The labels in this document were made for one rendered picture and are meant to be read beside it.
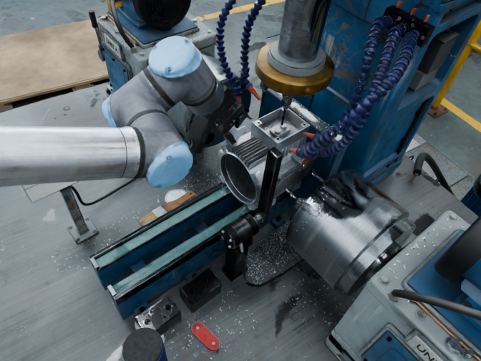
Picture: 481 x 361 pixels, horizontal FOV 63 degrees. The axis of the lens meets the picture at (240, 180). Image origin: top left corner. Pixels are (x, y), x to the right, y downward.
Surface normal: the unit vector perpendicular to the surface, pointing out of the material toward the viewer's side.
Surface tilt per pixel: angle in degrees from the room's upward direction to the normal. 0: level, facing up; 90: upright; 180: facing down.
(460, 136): 0
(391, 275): 0
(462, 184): 0
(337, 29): 90
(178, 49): 25
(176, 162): 93
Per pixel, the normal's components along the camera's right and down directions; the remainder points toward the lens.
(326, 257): -0.72, 0.24
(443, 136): 0.07, -0.64
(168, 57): -0.25, -0.39
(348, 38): -0.77, 0.44
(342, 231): -0.44, -0.22
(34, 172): 0.55, 0.57
